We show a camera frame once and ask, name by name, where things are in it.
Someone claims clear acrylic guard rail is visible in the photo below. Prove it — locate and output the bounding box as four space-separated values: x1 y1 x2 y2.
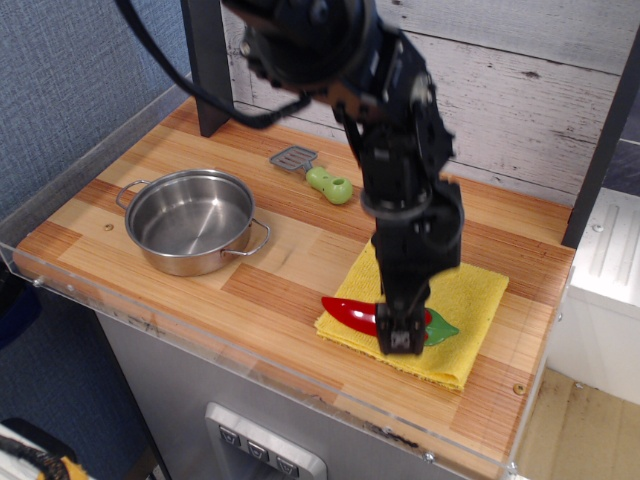
1 78 572 478

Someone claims black braided cable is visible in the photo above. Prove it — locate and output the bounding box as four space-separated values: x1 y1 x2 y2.
114 0 311 130

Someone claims red toy chili pepper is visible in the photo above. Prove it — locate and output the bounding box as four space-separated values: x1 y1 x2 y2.
321 297 459 347

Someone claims yellow object bottom left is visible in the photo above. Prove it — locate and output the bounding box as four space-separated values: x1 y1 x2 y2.
61 457 92 480

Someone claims dark grey right post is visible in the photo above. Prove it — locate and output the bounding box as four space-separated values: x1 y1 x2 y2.
561 31 639 249

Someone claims toy spatula green handle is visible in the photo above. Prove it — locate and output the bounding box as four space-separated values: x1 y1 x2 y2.
269 145 353 205

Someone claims dark grey left post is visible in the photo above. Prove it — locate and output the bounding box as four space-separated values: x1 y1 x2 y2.
180 0 236 139

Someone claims black corrugated hose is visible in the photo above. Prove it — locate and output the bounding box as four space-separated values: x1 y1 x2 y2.
0 434 66 480

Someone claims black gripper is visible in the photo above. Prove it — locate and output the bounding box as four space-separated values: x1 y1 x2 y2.
372 181 464 355

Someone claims silver dispenser button panel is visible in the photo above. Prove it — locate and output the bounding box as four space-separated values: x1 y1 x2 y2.
205 402 328 479

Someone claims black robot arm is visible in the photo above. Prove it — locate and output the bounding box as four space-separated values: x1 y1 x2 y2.
228 1 464 355

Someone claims stainless steel pot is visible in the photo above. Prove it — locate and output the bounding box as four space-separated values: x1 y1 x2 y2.
115 169 271 277

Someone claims dark grey post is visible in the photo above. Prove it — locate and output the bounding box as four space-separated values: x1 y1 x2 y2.
561 31 639 249
180 0 236 139

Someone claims grey toy fridge cabinet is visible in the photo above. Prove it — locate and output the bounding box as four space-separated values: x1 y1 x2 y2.
97 312 481 480

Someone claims white side cabinet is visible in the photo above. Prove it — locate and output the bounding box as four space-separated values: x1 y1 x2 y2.
547 188 639 404

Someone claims yellow folded cloth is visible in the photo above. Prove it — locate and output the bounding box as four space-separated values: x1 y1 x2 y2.
315 244 509 391

